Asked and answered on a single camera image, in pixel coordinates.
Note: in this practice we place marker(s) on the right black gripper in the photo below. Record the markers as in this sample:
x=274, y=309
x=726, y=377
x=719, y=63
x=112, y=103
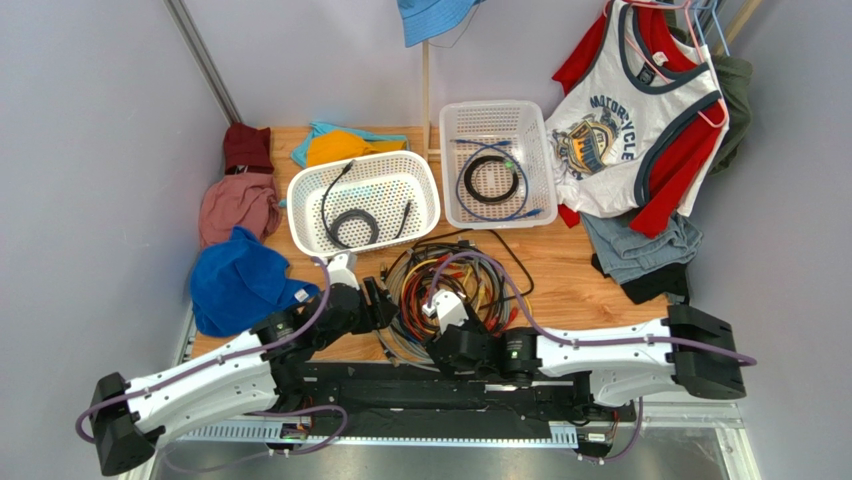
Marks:
x=438, y=339

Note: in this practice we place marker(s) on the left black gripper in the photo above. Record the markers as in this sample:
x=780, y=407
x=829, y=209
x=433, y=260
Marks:
x=382, y=308

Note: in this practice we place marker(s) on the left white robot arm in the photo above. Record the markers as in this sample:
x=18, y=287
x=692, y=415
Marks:
x=260, y=370

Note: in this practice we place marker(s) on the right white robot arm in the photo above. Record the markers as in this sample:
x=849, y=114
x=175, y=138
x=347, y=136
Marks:
x=686, y=350

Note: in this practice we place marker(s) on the white oval perforated basket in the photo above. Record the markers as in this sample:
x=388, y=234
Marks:
x=362, y=204

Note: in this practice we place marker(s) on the blue cloth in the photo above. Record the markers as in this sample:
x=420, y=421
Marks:
x=239, y=282

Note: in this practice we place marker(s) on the pink cloth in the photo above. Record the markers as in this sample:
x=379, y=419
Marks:
x=250, y=200

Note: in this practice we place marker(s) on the orange cloth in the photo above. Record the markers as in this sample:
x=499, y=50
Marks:
x=340, y=145

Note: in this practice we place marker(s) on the white rectangular perforated basket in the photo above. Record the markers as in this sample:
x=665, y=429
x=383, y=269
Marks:
x=495, y=165

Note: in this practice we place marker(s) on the teal cloth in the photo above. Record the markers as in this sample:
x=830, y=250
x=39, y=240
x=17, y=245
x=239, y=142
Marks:
x=298, y=155

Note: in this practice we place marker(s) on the denim jeans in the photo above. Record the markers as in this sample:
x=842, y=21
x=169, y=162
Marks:
x=626, y=255

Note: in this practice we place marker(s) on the dark red cloth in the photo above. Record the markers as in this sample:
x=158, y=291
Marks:
x=247, y=149

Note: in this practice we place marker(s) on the black garment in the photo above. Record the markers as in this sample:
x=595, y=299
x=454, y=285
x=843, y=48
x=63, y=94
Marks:
x=644, y=280

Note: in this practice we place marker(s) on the white motorcycle tank top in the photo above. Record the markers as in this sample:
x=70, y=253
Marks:
x=619, y=133

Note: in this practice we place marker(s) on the blue bucket hat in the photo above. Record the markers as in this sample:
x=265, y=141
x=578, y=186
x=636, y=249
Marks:
x=423, y=20

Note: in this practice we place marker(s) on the red shirt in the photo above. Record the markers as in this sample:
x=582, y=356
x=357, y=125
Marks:
x=679, y=160

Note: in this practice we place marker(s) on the pink clothes hanger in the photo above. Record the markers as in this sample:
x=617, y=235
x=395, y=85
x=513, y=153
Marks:
x=702, y=51

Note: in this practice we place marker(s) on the olive green garment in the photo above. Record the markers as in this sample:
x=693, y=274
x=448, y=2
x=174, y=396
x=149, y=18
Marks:
x=733, y=76

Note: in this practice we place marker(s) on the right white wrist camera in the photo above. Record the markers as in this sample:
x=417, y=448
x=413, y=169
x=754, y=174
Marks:
x=447, y=308

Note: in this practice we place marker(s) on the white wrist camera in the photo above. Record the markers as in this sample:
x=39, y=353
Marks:
x=447, y=308
x=341, y=269

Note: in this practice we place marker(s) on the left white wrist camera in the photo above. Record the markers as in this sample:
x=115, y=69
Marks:
x=341, y=269

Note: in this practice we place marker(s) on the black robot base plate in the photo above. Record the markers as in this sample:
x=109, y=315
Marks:
x=384, y=396

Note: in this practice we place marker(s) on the white slotted cable duct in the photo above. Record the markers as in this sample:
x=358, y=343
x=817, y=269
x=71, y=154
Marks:
x=500, y=434

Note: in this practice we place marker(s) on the aluminium frame post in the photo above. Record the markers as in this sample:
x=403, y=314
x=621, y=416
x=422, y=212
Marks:
x=195, y=43

